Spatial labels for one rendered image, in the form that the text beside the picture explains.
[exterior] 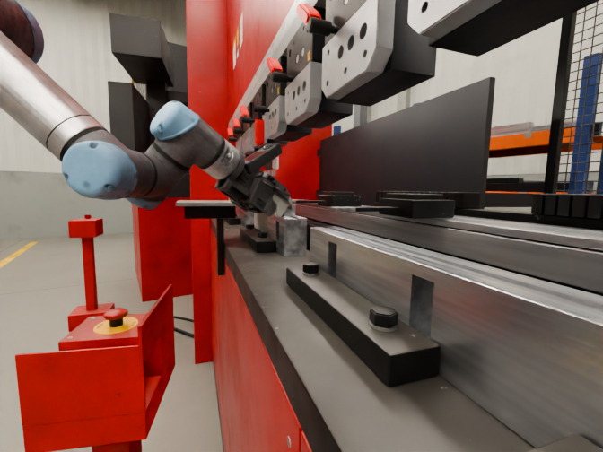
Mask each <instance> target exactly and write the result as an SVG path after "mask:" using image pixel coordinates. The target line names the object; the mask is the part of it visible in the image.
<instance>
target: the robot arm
mask: <svg viewBox="0 0 603 452"><path fill-rule="evenodd" d="M43 51H44V37H43V33H42V30H41V27H40V26H39V24H38V22H37V20H36V18H35V17H34V15H33V14H32V13H31V12H30V11H29V10H28V9H27V8H26V7H25V6H23V5H22V4H20V3H19V2H18V1H17V0H0V108H1V109H2V110H4V111H5V112H6V113H7V114H8V115H9V116H10V117H12V118H13V119H14V120H15V121H16V122H17V123H18V124H19V125H20V126H22V127H23V128H24V129H25V130H26V131H27V132H28V133H30V134H31V135H32V136H33V137H34V138H35V139H36V140H38V141H39V142H40V143H41V144H42V145H43V146H44V147H45V148H47V149H48V150H49V151H50V152H51V153H52V154H53V155H55V156H56V157H57V158H58V159H59V160H60V161H61V162H62V173H63V174H64V176H65V178H66V183H67V185H68V186H70V187H71V188H72V189H73V190H74V191H75V192H76V193H78V194H79V195H81V196H85V197H89V198H98V199H102V200H118V199H121V198H126V200H127V201H129V202H130V203H132V204H134V205H136V206H137V207H140V208H144V209H145V210H153V209H155V208H156V207H157V206H158V205H159V204H160V203H161V202H162V201H164V200H165V199H166V198H167V197H168V195H169V193H170V192H171V190H172V189H173V188H174V187H175V186H176V185H177V184H178V183H179V182H180V180H181V179H182V178H183V177H184V176H185V174H186V173H187V172H188V171H189V169H190V168H191V167H192V165H193V164H195V165H197V166H198V167H199V168H200V169H201V170H203V171H205V172H206V173H207V174H209V175H210V176H212V177H213V178H215V179H218V180H217V182H216V184H215V186H214V188H216V189H217V190H218V191H220V192H221V193H223V194H224V195H226V196H228V197H229V198H230V199H231V201H230V202H232V203H233V204H235V205H237V206H238V207H239V208H240V209H242V210H243V211H245V212H246V211H250V212H253V213H265V214H266V215H267V216H271V215H272V214H273V213H274V212H275V214H276V216H277V217H281V216H282V215H283V214H284V212H285V210H286V209H291V210H292V209H293V201H292V198H291V197H290V193H289V191H288V190H287V188H286V187H285V186H284V185H283V184H282V183H280V182H279V181H278V180H277V179H275V178H274V177H273V176H271V175H270V174H268V173H267V172H265V171H260V168H262V167H263V166H265V165H266V164H268V163H269V162H270V161H272V160H273V159H275V158H276V157H278V156H279V155H281V154H282V153H283V152H282V149H281V146H280V144H267V145H265V146H264V147H263V148H261V149H259V150H258V151H256V152H254V153H252V154H251V155H250V156H248V157H247V158H245V157H244V156H243V155H242V154H241V153H239V151H238V150H237V149H236V148H235V147H234V146H232V145H231V144H230V143H229V142H228V141H226V140H225V139H224V138H223V137H222V136H220V135H219V134H218V133H217V132H216V131H214V130H213V128H211V127H210V126H209V125H208V124H207V123H206V122H205V121H204V120H203V119H201V118H200V116H199V115H198V114H196V113H194V112H193V111H192V110H190V109H189V108H188V107H186V106H185V105H184V104H182V103H181V102H179V101H175V100H174V101H170V102H168V103H167V104H165V105H164V106H163V107H162V108H161V109H160V110H159V111H158V112H157V114H156V116H155V118H154V119H153V121H152V123H151V125H150V131H151V133H152V134H153V135H154V137H155V138H156V139H155V140H154V142H153V143H152V145H151V146H150V147H149V148H148V150H147V151H146V152H145V153H142V152H137V151H133V150H129V149H128V148H126V146H125V145H124V144H122V143H121V142H120V141H119V140H118V139H117V138H116V137H115V136H114V135H113V134H111V133H110V132H109V131H108V130H107V129H106V128H105V127H104V126H103V125H102V124H101V123H100V122H99V121H98V120H96V119H95V118H94V117H93V116H92V115H91V114H90V113H89V112H88V111H87V110H86V109H84V108H83V107H82V106H81V105H80V104H79V103H78V102H77V101H76V100H75V99H74V98H72V97H71V96H70V95H69V94H68V93H67V92H66V91H65V90H64V89H63V88H62V87H60V86H59V85H58V84H57V83H56V82H55V81H54V80H53V79H52V78H51V77H50V76H48V75H47V74H46V73H45V72H44V71H43V70H42V69H41V68H40V67H39V66H38V65H36V64H37V63H38V62H39V60H40V59H41V57H42V54H43ZM236 203H237V204H236Z"/></svg>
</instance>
